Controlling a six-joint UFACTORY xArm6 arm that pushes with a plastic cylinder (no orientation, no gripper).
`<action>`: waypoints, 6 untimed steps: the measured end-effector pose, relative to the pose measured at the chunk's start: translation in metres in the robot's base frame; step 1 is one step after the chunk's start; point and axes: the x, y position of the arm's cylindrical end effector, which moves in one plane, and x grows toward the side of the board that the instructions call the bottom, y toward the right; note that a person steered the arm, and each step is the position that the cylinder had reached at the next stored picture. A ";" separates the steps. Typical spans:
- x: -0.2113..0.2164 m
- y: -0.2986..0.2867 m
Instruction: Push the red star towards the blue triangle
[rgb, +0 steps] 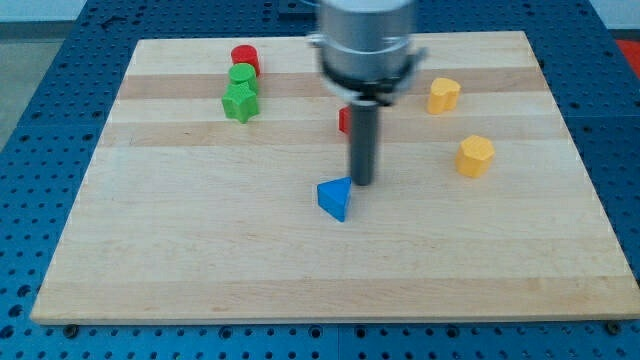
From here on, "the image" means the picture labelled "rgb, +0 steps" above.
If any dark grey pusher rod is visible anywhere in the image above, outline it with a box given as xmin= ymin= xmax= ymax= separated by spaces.
xmin=349 ymin=100 xmax=379 ymax=186

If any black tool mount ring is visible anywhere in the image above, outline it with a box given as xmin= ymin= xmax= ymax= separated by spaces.
xmin=320 ymin=48 xmax=423 ymax=106

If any red star block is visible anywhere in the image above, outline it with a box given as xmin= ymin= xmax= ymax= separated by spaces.
xmin=338 ymin=106 xmax=351 ymax=134

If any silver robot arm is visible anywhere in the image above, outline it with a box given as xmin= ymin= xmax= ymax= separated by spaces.
xmin=308 ymin=0 xmax=427 ymax=186

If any blue triangle block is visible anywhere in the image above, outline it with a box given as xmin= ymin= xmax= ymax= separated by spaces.
xmin=316 ymin=177 xmax=352 ymax=222

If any green star block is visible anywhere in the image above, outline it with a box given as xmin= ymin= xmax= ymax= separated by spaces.
xmin=222 ymin=82 xmax=259 ymax=123

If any yellow heart block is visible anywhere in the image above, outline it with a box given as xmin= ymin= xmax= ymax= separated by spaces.
xmin=426 ymin=77 xmax=462 ymax=115

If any yellow hexagon block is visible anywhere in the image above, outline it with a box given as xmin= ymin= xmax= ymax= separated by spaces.
xmin=455 ymin=135 xmax=495 ymax=178

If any green cylinder block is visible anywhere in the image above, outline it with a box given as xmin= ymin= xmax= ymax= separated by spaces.
xmin=228 ymin=63 xmax=259 ymax=93

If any red cylinder block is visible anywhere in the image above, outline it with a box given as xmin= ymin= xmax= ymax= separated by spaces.
xmin=230 ymin=44 xmax=261 ymax=76

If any wooden board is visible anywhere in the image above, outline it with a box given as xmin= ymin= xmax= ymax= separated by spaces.
xmin=31 ymin=31 xmax=639 ymax=325

